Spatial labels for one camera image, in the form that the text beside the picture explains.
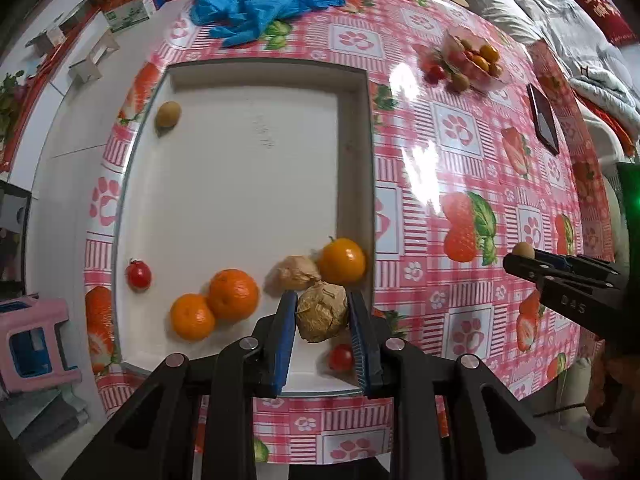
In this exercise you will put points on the tan walnut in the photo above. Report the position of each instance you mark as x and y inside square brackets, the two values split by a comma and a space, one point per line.
[296, 272]
[321, 312]

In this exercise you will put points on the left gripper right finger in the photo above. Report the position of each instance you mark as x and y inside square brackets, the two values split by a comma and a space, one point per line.
[369, 331]

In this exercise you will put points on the grey white bedding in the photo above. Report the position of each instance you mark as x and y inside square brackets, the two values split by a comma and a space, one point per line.
[595, 68]

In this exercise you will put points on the orange persimmon tomato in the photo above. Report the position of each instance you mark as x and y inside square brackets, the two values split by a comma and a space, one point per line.
[342, 262]

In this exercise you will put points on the black smartphone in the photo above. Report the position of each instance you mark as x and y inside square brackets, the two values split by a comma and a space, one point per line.
[543, 120]

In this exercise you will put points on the small orange mandarin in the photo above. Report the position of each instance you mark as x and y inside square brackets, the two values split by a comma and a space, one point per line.
[190, 317]

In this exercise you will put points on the potted green plant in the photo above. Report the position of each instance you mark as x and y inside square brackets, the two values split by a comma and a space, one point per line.
[14, 93]

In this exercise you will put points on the clear glass fruit bowl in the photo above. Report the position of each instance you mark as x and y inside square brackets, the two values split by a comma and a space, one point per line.
[464, 52]

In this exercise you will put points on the pink strawberry tablecloth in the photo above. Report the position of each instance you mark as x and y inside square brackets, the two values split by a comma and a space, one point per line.
[458, 178]

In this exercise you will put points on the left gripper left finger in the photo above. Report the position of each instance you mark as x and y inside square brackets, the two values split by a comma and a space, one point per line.
[276, 334]

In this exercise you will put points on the cherry tomato by bowl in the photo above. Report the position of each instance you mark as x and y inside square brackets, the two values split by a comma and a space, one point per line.
[435, 74]

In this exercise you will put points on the pink plastic stool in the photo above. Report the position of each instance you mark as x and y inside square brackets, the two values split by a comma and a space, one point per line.
[32, 355]

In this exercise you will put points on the longan by bowl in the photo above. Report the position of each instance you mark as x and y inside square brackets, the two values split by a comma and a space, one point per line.
[459, 82]

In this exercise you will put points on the red cherry tomato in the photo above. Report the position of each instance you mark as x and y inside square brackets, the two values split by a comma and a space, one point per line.
[341, 359]
[138, 275]

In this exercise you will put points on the large orange mandarin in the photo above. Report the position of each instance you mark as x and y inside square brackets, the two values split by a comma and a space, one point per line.
[232, 295]

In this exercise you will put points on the white grey-rimmed tray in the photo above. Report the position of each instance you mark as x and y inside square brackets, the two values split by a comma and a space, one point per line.
[270, 158]

